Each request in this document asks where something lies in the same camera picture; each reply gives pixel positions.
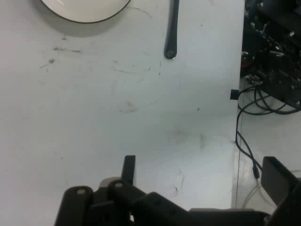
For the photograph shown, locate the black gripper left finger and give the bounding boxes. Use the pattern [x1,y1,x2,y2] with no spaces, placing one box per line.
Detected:
[54,155,189,226]

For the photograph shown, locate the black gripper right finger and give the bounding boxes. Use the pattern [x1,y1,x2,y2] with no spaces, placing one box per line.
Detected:
[261,156,301,226]

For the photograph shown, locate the dark-handled table knife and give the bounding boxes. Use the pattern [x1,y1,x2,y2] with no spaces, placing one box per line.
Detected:
[163,0,180,60]

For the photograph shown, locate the black electronics clutter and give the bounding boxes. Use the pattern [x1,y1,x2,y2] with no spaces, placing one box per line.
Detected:
[239,0,301,107]

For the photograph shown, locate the white plate with black rim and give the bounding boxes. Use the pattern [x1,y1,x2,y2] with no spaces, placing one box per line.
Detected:
[40,0,132,24]

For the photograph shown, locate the white cable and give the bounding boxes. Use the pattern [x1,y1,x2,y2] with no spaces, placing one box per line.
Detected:
[242,178,275,208]

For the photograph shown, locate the black cable with plug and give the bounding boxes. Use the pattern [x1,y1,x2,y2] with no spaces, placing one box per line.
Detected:
[235,110,262,180]

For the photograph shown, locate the looped black cables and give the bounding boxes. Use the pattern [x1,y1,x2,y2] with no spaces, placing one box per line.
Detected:
[237,84,300,116]

